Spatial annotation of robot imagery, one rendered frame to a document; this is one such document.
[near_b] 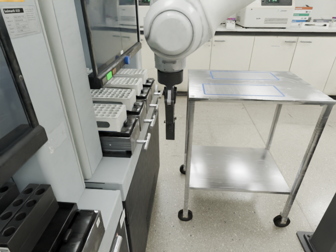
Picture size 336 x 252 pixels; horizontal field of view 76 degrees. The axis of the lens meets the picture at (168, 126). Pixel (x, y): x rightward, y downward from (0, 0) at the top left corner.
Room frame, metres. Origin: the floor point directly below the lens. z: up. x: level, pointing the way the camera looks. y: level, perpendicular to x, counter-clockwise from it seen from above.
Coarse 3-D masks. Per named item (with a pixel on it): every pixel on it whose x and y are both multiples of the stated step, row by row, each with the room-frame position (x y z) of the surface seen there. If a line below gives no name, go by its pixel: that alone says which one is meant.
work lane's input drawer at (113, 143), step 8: (128, 120) 0.65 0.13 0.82; (136, 120) 0.68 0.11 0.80; (128, 128) 0.60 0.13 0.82; (136, 128) 0.65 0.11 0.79; (104, 136) 0.57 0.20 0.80; (112, 136) 0.57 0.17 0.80; (120, 136) 0.57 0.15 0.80; (128, 136) 0.57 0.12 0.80; (136, 136) 0.64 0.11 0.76; (104, 144) 0.57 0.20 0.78; (112, 144) 0.57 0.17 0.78; (120, 144) 0.56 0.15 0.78; (128, 144) 0.56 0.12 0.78; (144, 144) 0.60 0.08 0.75
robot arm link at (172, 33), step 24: (168, 0) 0.41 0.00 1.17; (192, 0) 0.42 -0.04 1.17; (216, 0) 0.44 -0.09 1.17; (240, 0) 0.45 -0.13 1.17; (144, 24) 0.42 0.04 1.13; (168, 24) 0.38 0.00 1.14; (192, 24) 0.38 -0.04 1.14; (216, 24) 0.45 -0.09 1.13; (168, 48) 0.38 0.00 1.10; (192, 48) 0.39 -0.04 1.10
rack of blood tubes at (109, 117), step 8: (96, 104) 0.68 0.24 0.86; (104, 104) 0.68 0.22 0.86; (112, 104) 0.68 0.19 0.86; (120, 104) 0.68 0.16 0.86; (96, 112) 0.62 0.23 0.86; (104, 112) 0.62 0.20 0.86; (112, 112) 0.62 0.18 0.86; (120, 112) 0.62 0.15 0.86; (96, 120) 0.59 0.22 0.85; (104, 120) 0.58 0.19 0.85; (112, 120) 0.58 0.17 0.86; (120, 120) 0.60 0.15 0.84; (104, 128) 0.58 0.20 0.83; (112, 128) 0.58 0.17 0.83; (120, 128) 0.59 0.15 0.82
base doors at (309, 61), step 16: (144, 48) 2.94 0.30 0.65; (208, 48) 2.86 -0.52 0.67; (224, 48) 2.86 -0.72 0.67; (240, 48) 2.85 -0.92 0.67; (256, 48) 2.83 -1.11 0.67; (272, 48) 2.82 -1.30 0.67; (288, 48) 2.80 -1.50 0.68; (304, 48) 2.78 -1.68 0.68; (320, 48) 2.77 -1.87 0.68; (144, 64) 2.94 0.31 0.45; (192, 64) 2.88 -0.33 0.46; (208, 64) 2.86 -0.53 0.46; (224, 64) 2.86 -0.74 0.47; (240, 64) 2.84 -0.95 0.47; (256, 64) 2.83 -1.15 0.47; (272, 64) 2.81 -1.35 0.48; (288, 64) 2.80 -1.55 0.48; (304, 64) 2.78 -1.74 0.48; (320, 64) 2.77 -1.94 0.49; (304, 80) 2.78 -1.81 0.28; (320, 80) 2.76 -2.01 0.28
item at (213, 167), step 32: (192, 96) 0.86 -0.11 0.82; (224, 96) 0.86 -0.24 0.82; (256, 96) 0.86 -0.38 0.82; (288, 96) 0.86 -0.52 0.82; (320, 96) 0.86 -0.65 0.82; (192, 128) 0.86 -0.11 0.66; (320, 128) 0.82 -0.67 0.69; (192, 160) 1.11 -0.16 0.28; (224, 160) 1.11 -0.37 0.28; (256, 160) 1.11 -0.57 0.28; (256, 192) 0.85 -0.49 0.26; (288, 192) 0.84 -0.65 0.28; (288, 224) 0.82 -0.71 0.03
